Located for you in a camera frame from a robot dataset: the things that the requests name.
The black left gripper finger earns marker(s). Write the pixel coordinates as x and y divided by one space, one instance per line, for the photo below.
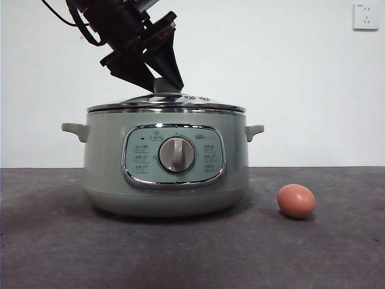
129 70
168 63

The glass lid with green knob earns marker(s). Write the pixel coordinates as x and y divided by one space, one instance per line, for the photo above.
164 85

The brown egg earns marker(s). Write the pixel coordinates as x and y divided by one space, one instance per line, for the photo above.
296 201

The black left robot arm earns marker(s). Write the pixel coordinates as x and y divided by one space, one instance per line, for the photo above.
111 21

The pale green electric pot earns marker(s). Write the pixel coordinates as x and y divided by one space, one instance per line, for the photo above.
105 165

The white wall socket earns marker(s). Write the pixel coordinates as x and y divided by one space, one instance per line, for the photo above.
365 17

